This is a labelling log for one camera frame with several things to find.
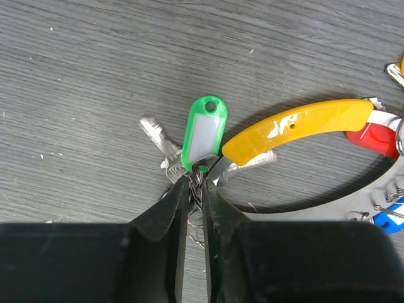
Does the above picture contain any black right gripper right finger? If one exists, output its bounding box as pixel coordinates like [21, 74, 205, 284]
[201, 180, 403, 302]

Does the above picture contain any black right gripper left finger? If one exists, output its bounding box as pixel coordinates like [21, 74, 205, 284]
[1, 179, 189, 302]

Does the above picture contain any green tagged key pair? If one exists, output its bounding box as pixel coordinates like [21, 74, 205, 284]
[139, 95, 278, 250]

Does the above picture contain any yellow handled metal keyring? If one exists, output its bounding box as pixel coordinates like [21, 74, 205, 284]
[208, 99, 403, 221]

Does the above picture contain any red key tag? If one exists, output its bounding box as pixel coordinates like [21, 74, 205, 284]
[345, 123, 399, 160]

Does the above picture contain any blue key tag on ring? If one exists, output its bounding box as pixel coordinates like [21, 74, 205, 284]
[348, 194, 404, 235]

